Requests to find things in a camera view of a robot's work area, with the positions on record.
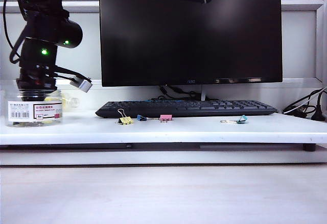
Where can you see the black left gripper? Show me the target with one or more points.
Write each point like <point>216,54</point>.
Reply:
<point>35,83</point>

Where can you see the round transparent plastic jar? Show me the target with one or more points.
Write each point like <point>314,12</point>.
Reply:
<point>23,113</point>

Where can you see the yellow binder clip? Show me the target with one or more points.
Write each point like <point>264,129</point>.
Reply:
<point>125,120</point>

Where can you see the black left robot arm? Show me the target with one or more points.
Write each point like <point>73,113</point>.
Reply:
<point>43,30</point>

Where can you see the black computer monitor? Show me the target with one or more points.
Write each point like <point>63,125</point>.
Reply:
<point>190,43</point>

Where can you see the blue binder clip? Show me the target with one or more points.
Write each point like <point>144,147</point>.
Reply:
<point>140,117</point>

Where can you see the silver monitor stand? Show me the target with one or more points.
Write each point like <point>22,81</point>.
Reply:
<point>203,94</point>

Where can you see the black computer keyboard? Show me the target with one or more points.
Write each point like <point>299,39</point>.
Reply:
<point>186,108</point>

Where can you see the pink binder clip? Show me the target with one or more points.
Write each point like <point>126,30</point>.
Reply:
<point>165,117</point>

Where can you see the white desk riser board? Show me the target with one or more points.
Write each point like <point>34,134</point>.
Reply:
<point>163,132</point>

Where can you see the teal binder clip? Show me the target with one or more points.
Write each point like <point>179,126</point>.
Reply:
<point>242,119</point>

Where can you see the black power plug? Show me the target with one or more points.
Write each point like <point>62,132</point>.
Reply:
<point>318,114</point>

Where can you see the black riser foot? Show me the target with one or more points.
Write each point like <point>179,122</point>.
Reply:
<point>309,148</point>

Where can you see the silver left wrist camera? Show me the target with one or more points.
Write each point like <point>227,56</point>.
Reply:
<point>83,85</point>

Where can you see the grey aluminium partition frame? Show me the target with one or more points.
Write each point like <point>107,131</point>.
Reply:
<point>301,4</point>

